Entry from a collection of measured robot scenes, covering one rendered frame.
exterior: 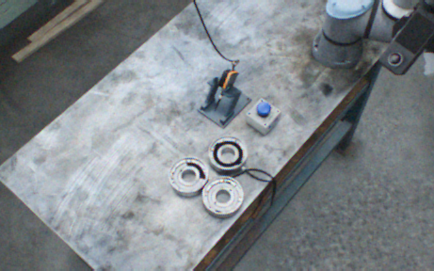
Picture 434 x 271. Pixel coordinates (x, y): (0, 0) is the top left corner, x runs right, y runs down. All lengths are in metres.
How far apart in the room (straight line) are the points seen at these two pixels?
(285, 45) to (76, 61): 1.39
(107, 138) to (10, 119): 1.21
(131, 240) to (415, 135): 1.55
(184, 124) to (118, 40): 1.37
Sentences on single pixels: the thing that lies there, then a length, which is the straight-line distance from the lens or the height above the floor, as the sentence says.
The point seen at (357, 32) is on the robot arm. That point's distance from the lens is 1.46.
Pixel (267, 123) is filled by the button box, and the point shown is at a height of 0.84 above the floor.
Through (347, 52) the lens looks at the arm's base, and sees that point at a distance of 1.53.
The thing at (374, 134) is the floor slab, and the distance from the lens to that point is 2.42.
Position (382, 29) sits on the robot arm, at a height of 0.98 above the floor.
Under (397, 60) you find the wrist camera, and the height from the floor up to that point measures 1.38.
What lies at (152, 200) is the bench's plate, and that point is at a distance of 1.34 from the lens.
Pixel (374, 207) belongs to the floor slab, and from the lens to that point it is 2.26.
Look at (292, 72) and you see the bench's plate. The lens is 1.54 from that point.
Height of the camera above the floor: 2.02
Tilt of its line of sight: 60 degrees down
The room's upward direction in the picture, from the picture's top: 4 degrees counter-clockwise
